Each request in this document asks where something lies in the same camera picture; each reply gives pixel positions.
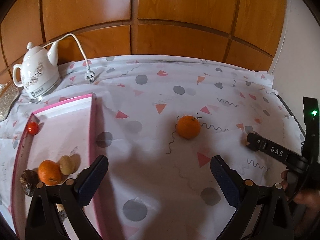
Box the small brown kiwi fruit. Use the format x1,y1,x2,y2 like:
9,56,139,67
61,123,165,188
59,155,75,176

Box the red tomato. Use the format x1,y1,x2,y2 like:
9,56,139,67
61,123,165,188
27,122,39,135

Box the orange mandarin with stem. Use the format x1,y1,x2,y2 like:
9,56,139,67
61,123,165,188
176,115,201,140

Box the person's right hand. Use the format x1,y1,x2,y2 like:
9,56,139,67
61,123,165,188
280,170,320,212

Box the pink rimmed white tray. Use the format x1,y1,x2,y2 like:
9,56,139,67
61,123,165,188
11,94,97,239

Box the patterned white tablecloth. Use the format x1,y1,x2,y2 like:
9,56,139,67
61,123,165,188
1,56,304,239

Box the white ceramic electric kettle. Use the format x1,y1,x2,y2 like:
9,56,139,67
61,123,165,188
12,41,60,100

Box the wooden panelled cabinet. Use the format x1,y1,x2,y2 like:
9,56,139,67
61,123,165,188
1,0,287,82

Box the white kettle power cord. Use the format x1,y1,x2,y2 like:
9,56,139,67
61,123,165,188
41,32,96,84

